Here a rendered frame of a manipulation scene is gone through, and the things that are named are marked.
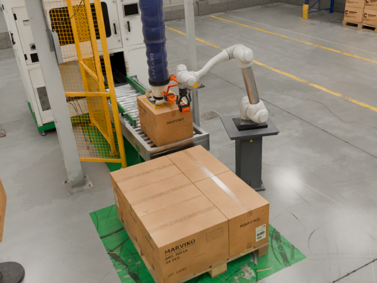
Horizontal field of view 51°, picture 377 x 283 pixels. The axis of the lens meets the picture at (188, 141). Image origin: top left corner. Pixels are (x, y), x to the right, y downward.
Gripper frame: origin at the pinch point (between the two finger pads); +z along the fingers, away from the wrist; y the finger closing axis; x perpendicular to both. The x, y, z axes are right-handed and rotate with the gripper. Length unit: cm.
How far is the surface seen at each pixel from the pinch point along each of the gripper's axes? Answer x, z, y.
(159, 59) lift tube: -48, -36, 3
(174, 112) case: -28.1, 15.2, -0.3
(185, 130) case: -28.1, 39.5, -11.7
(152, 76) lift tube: -53, -18, 10
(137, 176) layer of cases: 9, 54, 57
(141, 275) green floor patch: 75, 108, 83
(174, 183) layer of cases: 38, 54, 32
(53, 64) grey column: -89, -39, 100
